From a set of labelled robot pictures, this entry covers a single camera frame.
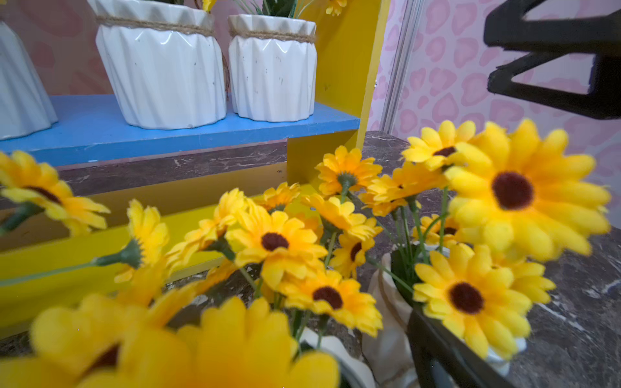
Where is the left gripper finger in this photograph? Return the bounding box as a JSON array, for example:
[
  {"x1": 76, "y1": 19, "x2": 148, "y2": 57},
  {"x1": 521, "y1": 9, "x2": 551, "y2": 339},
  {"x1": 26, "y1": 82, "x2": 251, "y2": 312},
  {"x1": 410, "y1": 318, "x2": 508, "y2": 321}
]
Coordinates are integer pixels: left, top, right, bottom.
[{"x1": 407, "y1": 305, "x2": 513, "y2": 388}]

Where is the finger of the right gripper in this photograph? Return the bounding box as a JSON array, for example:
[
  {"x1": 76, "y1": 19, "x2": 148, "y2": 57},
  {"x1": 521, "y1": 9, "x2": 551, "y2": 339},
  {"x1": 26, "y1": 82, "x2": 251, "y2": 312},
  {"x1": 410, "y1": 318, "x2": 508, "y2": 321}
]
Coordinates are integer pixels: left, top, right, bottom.
[{"x1": 484, "y1": 1, "x2": 620, "y2": 121}]

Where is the sunflower pot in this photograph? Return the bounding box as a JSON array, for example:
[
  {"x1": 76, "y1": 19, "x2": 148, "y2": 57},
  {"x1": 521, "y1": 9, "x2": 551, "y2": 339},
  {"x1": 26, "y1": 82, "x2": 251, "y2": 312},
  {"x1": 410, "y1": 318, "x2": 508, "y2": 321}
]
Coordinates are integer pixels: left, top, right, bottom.
[
  {"x1": 362, "y1": 120, "x2": 611, "y2": 387},
  {"x1": 0, "y1": 149, "x2": 377, "y2": 388},
  {"x1": 1, "y1": 22, "x2": 58, "y2": 140},
  {"x1": 88, "y1": 0, "x2": 227, "y2": 130},
  {"x1": 165, "y1": 145, "x2": 383, "y2": 337},
  {"x1": 228, "y1": 1, "x2": 348, "y2": 123}
]

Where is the right aluminium frame profile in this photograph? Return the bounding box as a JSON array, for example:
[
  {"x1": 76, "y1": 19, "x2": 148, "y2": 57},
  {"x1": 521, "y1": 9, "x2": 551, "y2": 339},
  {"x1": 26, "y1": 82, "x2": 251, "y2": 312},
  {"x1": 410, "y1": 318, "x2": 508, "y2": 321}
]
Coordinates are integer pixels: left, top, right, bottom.
[{"x1": 379, "y1": 0, "x2": 426, "y2": 135}]

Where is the yellow two-tier shelf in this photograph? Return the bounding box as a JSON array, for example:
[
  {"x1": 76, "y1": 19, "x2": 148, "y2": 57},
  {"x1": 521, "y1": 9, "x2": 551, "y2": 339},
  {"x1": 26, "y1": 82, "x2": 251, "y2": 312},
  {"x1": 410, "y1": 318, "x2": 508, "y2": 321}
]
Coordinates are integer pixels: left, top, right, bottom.
[{"x1": 1, "y1": 1, "x2": 390, "y2": 340}]

